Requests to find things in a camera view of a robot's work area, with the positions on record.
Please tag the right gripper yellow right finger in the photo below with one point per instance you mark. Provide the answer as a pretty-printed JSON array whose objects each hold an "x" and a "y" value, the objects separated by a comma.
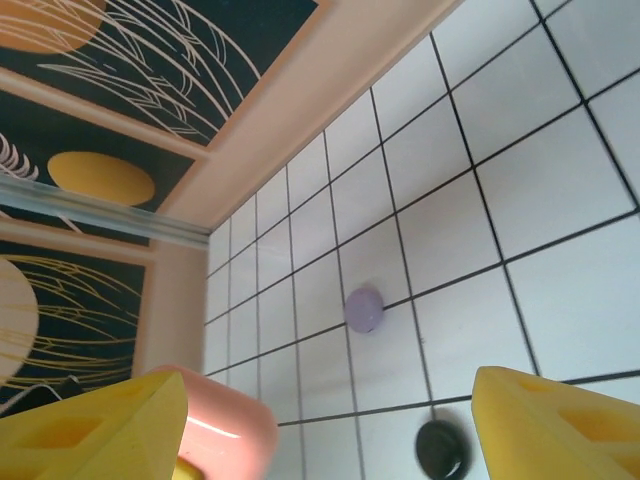
[{"x": 550, "y": 435}]

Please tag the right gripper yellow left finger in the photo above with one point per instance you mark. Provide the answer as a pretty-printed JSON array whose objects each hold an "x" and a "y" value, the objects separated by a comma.
[{"x": 75, "y": 440}]

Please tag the black round charging case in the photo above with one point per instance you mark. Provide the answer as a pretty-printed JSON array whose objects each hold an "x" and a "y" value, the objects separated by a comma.
[{"x": 440, "y": 445}]

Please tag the pink charging case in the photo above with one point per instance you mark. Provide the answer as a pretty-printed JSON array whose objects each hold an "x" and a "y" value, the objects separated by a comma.
[{"x": 225, "y": 425}]

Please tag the purple round charging case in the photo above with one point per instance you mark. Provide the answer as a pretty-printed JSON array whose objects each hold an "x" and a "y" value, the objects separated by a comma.
[{"x": 364, "y": 310}]

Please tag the left aluminium corner post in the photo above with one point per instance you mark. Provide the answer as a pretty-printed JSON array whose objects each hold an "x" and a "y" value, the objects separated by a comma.
[{"x": 100, "y": 212}]

